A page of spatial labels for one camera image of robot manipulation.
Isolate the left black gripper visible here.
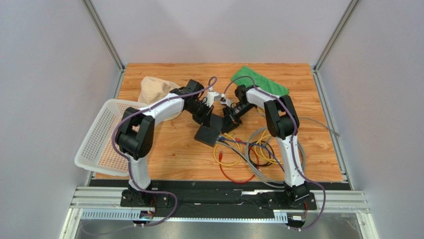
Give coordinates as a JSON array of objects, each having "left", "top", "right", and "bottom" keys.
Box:
[{"left": 186, "top": 101, "right": 214, "bottom": 129}]

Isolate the black network switch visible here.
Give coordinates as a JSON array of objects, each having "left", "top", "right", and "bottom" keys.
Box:
[{"left": 194, "top": 114, "right": 223, "bottom": 147}]

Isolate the yellow ethernet cable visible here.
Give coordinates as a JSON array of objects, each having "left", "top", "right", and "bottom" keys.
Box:
[
  {"left": 212, "top": 133, "right": 242, "bottom": 167},
  {"left": 253, "top": 108, "right": 282, "bottom": 165}
]

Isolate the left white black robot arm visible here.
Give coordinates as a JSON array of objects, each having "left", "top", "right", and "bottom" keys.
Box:
[{"left": 112, "top": 76, "right": 217, "bottom": 206}]

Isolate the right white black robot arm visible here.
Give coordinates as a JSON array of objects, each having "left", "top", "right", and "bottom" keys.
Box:
[{"left": 221, "top": 85, "right": 310, "bottom": 209}]

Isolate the green cloth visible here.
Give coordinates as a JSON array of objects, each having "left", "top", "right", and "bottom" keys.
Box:
[{"left": 231, "top": 66, "right": 290, "bottom": 96}]

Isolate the beige cloth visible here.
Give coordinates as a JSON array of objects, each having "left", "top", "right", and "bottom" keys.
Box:
[{"left": 137, "top": 76, "right": 180, "bottom": 106}]

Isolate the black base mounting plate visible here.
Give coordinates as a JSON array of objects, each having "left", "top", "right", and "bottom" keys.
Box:
[{"left": 120, "top": 180, "right": 317, "bottom": 219}]

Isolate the white plastic basket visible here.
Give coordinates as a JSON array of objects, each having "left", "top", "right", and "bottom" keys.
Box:
[{"left": 74, "top": 99, "right": 147, "bottom": 177}]

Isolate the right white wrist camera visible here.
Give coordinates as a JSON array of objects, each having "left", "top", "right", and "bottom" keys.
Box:
[{"left": 220, "top": 94, "right": 233, "bottom": 107}]

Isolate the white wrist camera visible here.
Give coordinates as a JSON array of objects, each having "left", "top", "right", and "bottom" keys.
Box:
[
  {"left": 204, "top": 91, "right": 221, "bottom": 107},
  {"left": 220, "top": 94, "right": 233, "bottom": 107}
]

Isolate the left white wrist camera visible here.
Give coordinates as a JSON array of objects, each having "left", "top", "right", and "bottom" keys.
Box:
[{"left": 204, "top": 91, "right": 221, "bottom": 107}]

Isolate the black ethernet cable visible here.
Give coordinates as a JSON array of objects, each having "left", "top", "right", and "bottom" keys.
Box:
[{"left": 228, "top": 140, "right": 276, "bottom": 167}]

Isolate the grey ethernet cable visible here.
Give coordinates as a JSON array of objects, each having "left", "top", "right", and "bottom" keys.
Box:
[{"left": 215, "top": 111, "right": 342, "bottom": 189}]

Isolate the aluminium frame rail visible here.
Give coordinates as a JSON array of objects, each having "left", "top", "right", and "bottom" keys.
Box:
[{"left": 60, "top": 187, "right": 378, "bottom": 239}]

